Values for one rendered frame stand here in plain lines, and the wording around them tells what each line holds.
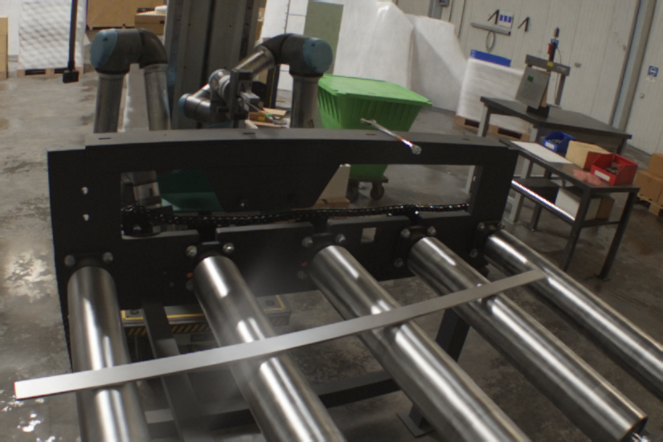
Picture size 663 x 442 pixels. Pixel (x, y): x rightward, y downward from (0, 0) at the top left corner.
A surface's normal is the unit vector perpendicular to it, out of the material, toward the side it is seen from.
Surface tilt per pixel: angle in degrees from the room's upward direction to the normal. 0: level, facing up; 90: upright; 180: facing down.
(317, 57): 82
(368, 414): 0
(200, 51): 90
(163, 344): 0
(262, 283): 90
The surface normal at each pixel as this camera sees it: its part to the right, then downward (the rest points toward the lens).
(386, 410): 0.14, -0.89
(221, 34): 0.36, 0.45
